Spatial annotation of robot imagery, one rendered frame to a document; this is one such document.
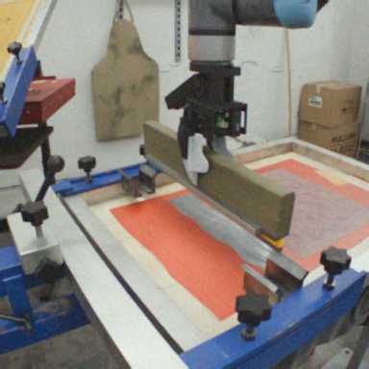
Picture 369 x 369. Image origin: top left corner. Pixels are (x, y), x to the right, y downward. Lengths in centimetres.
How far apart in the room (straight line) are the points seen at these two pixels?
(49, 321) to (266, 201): 40
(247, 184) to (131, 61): 222
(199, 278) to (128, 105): 222
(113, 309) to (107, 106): 228
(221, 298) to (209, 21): 42
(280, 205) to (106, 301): 26
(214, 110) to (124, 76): 216
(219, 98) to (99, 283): 32
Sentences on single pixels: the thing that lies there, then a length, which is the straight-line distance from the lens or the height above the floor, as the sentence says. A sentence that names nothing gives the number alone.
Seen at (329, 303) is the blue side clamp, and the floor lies 100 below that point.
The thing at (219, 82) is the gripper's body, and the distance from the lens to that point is 56.
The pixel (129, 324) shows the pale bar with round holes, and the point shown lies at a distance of 43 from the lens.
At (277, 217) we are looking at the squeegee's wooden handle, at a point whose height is 110.
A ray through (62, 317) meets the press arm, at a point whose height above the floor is 91.
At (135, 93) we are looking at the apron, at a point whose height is 86.
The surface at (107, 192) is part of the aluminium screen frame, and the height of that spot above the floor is 97.
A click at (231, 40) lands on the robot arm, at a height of 133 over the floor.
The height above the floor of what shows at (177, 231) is 96.
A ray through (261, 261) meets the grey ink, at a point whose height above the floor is 96.
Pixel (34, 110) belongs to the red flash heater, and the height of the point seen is 107.
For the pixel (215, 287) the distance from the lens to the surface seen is 61.
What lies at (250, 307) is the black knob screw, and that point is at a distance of 43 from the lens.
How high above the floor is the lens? 135
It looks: 25 degrees down
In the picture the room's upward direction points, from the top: straight up
